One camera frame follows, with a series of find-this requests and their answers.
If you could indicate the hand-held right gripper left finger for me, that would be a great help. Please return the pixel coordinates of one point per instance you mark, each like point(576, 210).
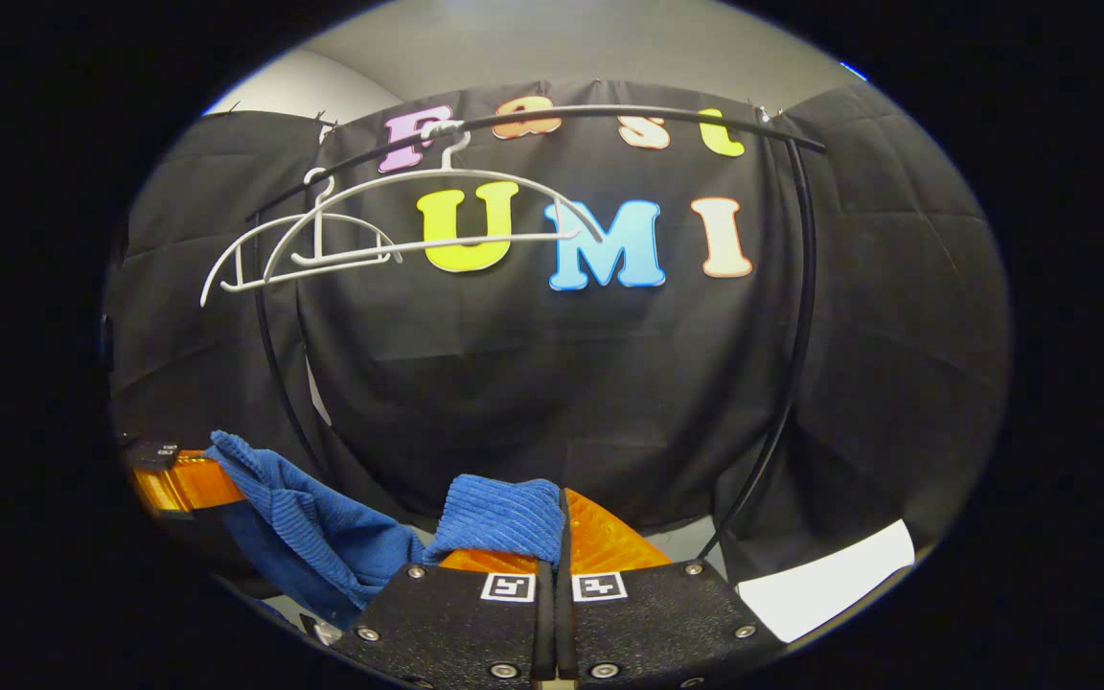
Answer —
point(456, 623)

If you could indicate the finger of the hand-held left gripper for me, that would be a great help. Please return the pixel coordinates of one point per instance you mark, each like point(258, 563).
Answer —
point(188, 484)

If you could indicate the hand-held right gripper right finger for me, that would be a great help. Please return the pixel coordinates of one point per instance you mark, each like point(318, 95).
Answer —
point(657, 623)

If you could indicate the white clothes hanger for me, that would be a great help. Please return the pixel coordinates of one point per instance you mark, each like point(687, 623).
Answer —
point(533, 237)
point(318, 230)

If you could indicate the black clothes rack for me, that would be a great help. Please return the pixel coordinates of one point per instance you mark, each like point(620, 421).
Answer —
point(809, 287)

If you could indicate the black backdrop cloth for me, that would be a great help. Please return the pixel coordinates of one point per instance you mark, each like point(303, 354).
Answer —
point(609, 402)

